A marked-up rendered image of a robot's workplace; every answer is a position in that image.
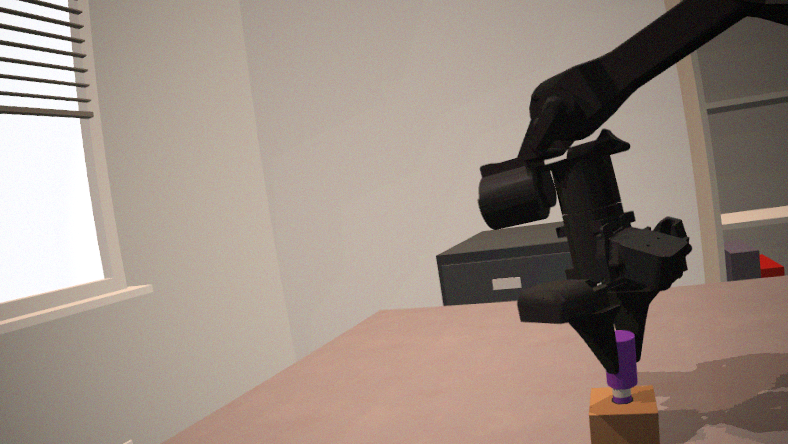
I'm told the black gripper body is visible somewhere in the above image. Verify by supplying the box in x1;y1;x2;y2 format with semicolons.
517;202;647;324

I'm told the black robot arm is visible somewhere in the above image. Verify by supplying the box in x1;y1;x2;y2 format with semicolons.
477;0;788;291

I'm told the orange block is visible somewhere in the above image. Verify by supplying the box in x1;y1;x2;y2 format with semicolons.
589;385;660;444

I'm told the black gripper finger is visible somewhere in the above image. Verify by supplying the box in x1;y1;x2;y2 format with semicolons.
569;304;621;374
607;287;659;362

